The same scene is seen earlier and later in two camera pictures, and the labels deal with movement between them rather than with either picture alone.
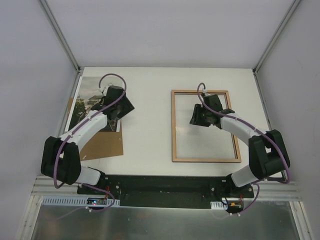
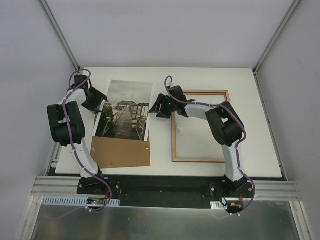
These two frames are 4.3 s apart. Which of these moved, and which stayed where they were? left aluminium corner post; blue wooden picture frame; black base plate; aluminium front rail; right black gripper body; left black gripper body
Moved: left black gripper body; right black gripper body
Stayed: aluminium front rail; blue wooden picture frame; left aluminium corner post; black base plate
